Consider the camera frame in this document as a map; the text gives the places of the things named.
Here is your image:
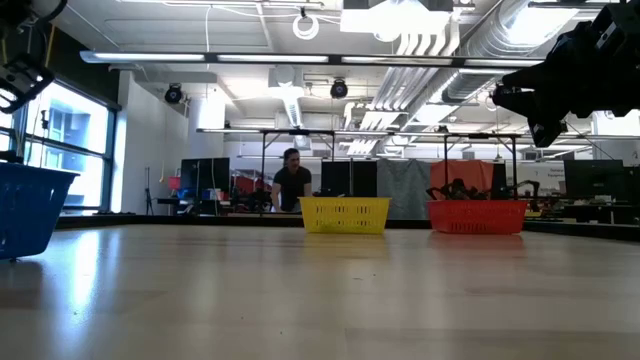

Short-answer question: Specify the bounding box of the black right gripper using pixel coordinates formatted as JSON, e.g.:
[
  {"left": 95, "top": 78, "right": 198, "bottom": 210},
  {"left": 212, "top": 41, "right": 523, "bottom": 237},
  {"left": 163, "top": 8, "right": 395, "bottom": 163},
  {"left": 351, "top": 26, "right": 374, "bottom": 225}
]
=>
[{"left": 491, "top": 22, "right": 640, "bottom": 149}]

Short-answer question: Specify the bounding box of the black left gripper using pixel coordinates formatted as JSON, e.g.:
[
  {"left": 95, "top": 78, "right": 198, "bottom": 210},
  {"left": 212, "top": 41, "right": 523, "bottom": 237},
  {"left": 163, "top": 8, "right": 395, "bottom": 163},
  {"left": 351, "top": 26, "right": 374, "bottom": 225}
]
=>
[{"left": 0, "top": 53, "right": 56, "bottom": 115}]

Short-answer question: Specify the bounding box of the blue plastic basket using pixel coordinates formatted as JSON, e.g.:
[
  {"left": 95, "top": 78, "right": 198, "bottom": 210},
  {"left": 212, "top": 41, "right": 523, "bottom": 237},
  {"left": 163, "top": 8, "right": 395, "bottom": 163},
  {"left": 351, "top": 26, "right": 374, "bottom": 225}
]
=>
[{"left": 0, "top": 159, "right": 82, "bottom": 262}]

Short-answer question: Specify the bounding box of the large window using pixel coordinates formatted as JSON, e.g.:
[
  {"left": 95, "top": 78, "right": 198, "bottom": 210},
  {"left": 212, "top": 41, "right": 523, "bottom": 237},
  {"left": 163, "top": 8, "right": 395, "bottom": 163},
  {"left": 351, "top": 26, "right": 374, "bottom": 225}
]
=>
[{"left": 19, "top": 74, "right": 119, "bottom": 214}]

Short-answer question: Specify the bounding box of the black monitor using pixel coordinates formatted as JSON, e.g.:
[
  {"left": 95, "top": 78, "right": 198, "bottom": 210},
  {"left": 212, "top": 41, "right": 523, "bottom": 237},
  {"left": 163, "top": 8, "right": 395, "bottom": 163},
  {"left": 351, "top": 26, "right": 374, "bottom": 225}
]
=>
[
  {"left": 563, "top": 159, "right": 626, "bottom": 200},
  {"left": 179, "top": 157, "right": 232, "bottom": 202}
]

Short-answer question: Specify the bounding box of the orange cloth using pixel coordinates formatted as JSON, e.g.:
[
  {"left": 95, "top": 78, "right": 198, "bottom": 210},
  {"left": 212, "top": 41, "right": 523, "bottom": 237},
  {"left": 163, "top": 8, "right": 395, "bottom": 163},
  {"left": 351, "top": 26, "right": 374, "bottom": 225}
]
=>
[{"left": 429, "top": 159, "right": 496, "bottom": 202}]

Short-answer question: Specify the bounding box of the red plastic basket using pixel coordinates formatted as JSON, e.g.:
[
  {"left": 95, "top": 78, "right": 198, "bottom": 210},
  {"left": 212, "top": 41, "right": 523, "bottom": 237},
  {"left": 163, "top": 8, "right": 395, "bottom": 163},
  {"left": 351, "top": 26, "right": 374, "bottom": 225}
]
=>
[{"left": 426, "top": 198, "right": 530, "bottom": 236}]

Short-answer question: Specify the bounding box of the black ceiling spotlight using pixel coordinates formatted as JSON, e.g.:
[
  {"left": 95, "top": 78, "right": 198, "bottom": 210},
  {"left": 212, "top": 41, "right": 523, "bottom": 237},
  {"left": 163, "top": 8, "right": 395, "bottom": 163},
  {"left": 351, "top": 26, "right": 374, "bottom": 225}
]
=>
[
  {"left": 163, "top": 83, "right": 185, "bottom": 106},
  {"left": 329, "top": 78, "right": 350, "bottom": 100}
]

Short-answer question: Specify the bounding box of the grey curtain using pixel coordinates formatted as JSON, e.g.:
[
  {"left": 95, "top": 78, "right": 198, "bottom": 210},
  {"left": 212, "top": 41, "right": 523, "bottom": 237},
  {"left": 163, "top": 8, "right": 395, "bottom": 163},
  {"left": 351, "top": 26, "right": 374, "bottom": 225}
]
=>
[{"left": 376, "top": 158, "right": 432, "bottom": 221}]

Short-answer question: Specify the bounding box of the white ceiling fixture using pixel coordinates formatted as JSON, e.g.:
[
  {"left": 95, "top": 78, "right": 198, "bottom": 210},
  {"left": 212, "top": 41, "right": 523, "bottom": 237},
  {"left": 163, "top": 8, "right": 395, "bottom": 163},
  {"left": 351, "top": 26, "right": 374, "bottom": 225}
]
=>
[{"left": 339, "top": 0, "right": 461, "bottom": 57}]

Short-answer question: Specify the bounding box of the thin black stand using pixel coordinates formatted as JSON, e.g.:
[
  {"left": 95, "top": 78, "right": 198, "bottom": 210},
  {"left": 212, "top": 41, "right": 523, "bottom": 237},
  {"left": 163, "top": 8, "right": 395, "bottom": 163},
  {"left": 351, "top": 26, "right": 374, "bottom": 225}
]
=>
[{"left": 143, "top": 167, "right": 154, "bottom": 216}]

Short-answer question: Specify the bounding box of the black panel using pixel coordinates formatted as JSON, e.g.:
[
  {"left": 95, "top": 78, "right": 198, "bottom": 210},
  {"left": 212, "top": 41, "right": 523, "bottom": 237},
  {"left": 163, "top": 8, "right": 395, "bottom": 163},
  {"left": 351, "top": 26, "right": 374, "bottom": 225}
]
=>
[{"left": 320, "top": 159, "right": 379, "bottom": 199}]

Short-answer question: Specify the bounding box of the yellow plastic basket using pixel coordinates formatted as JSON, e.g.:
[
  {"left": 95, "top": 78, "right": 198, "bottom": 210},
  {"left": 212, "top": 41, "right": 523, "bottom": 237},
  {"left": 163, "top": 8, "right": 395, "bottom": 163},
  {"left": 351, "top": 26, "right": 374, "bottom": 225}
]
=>
[{"left": 299, "top": 196, "right": 392, "bottom": 235}]

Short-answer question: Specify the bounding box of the long LED light bar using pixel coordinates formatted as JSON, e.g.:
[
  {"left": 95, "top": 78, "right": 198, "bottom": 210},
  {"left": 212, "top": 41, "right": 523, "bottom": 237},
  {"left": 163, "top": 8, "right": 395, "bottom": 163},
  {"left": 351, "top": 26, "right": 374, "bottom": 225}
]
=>
[{"left": 79, "top": 49, "right": 546, "bottom": 71}]

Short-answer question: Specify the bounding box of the person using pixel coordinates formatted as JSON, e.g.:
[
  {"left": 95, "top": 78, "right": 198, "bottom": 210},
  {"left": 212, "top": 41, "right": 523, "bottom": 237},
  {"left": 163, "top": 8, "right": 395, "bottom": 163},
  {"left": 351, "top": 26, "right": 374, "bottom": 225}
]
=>
[{"left": 269, "top": 147, "right": 314, "bottom": 214}]

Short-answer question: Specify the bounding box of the black rig frame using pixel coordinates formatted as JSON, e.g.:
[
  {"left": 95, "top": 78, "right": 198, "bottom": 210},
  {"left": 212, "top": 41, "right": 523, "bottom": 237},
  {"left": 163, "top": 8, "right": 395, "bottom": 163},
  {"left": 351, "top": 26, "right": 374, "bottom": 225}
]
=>
[
  {"left": 439, "top": 132, "right": 524, "bottom": 201},
  {"left": 195, "top": 127, "right": 337, "bottom": 217}
]

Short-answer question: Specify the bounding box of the silver ventilation duct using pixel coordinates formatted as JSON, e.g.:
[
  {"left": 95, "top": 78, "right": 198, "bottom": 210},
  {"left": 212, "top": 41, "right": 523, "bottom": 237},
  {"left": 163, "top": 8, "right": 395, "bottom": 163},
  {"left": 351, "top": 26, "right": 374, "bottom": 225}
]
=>
[{"left": 422, "top": 0, "right": 581, "bottom": 104}]

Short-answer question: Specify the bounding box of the white cable coil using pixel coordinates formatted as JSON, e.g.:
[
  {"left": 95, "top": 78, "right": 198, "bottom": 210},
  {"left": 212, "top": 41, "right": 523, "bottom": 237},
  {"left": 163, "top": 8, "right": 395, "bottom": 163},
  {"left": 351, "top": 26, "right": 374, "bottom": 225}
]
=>
[{"left": 292, "top": 13, "right": 321, "bottom": 42}]

